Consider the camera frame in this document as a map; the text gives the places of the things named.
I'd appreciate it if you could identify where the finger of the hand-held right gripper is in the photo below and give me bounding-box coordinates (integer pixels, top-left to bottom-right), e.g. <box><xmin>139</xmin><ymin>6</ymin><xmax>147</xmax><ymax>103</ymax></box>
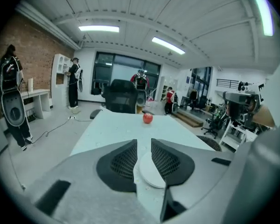
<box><xmin>224</xmin><ymin>91</ymin><xmax>251</xmax><ymax>124</ymax></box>

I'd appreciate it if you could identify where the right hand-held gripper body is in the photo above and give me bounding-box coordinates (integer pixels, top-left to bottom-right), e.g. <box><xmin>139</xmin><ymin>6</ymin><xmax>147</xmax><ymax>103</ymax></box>
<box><xmin>238</xmin><ymin>82</ymin><xmax>266</xmax><ymax>128</ymax></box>

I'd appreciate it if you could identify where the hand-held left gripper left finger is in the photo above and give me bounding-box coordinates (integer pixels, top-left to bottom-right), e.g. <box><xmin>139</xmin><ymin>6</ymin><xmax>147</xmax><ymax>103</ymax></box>
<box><xmin>25</xmin><ymin>138</ymin><xmax>163</xmax><ymax>224</ymax></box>

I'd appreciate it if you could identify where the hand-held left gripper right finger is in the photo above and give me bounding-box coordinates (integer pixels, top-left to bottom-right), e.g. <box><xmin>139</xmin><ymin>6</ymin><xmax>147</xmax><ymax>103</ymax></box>
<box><xmin>150</xmin><ymin>138</ymin><xmax>234</xmax><ymax>222</ymax></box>

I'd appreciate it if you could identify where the white round plate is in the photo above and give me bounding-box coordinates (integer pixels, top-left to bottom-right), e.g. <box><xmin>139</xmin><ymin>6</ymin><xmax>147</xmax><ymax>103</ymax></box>
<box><xmin>140</xmin><ymin>171</ymin><xmax>167</xmax><ymax>189</ymax></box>
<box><xmin>139</xmin><ymin>152</ymin><xmax>166</xmax><ymax>187</ymax></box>

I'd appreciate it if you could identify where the person's right forearm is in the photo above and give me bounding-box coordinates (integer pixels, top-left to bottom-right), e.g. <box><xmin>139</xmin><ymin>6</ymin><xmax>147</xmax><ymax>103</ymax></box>
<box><xmin>251</xmin><ymin>105</ymin><xmax>277</xmax><ymax>128</ymax></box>

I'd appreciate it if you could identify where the white rack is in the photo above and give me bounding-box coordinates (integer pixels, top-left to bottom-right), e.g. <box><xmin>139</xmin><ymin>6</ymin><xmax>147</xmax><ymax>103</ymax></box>
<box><xmin>220</xmin><ymin>119</ymin><xmax>259</xmax><ymax>152</ymax></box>

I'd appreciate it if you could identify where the glass door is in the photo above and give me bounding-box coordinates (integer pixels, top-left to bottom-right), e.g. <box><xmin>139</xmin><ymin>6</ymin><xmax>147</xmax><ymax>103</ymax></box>
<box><xmin>190</xmin><ymin>66</ymin><xmax>212</xmax><ymax>104</ymax></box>

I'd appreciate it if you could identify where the dark wooden step platform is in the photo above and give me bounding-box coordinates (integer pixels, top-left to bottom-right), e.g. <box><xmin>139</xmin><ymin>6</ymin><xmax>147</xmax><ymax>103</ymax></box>
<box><xmin>174</xmin><ymin>108</ymin><xmax>204</xmax><ymax>128</ymax></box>

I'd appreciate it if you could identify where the red apple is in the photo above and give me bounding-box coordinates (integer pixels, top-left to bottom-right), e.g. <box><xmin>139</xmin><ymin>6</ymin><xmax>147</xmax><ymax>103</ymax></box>
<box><xmin>142</xmin><ymin>112</ymin><xmax>154</xmax><ymax>125</ymax></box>

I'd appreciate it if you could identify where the pile of clear plastic jugs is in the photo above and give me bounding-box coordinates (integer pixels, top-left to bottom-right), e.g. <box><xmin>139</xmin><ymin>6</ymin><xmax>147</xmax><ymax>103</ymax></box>
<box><xmin>145</xmin><ymin>96</ymin><xmax>160</xmax><ymax>110</ymax></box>

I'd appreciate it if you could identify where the long ceiling light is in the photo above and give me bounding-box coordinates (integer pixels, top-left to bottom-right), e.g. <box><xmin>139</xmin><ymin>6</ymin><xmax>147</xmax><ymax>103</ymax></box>
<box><xmin>250</xmin><ymin>0</ymin><xmax>274</xmax><ymax>37</ymax></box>
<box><xmin>78</xmin><ymin>25</ymin><xmax>120</xmax><ymax>33</ymax></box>
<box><xmin>151</xmin><ymin>36</ymin><xmax>186</xmax><ymax>55</ymax></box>

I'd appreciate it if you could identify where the black backpack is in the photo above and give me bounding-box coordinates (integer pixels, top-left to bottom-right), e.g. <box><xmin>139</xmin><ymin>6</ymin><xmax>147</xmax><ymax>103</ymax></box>
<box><xmin>133</xmin><ymin>72</ymin><xmax>148</xmax><ymax>92</ymax></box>
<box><xmin>0</xmin><ymin>56</ymin><xmax>21</xmax><ymax>91</ymax></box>

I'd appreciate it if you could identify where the black mesh office chair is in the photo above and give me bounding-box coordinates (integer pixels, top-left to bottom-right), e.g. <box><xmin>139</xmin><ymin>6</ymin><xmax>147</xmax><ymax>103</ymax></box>
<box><xmin>90</xmin><ymin>78</ymin><xmax>139</xmax><ymax>120</ymax></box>

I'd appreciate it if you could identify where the white desk with drawers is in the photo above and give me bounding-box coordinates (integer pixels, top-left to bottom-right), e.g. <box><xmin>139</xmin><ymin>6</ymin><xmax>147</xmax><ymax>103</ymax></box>
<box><xmin>20</xmin><ymin>89</ymin><xmax>54</xmax><ymax>120</ymax></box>

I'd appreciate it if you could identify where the large dark-framed window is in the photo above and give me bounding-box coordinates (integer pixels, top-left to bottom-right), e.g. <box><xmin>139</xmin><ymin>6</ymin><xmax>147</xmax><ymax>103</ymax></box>
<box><xmin>92</xmin><ymin>51</ymin><xmax>162</xmax><ymax>102</ymax></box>

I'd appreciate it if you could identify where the white arched hutch desk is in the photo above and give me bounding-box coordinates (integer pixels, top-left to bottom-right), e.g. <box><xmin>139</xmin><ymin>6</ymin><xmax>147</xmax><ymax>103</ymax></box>
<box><xmin>51</xmin><ymin>53</ymin><xmax>74</xmax><ymax>109</ymax></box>

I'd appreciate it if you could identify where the white backpack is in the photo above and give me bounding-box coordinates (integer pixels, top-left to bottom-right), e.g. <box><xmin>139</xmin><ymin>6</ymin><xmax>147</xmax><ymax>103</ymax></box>
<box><xmin>74</xmin><ymin>63</ymin><xmax>83</xmax><ymax>79</ymax></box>

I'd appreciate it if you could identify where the black floor cable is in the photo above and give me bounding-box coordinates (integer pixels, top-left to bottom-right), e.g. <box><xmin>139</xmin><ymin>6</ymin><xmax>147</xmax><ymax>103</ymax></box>
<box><xmin>32</xmin><ymin>117</ymin><xmax>72</xmax><ymax>141</ymax></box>

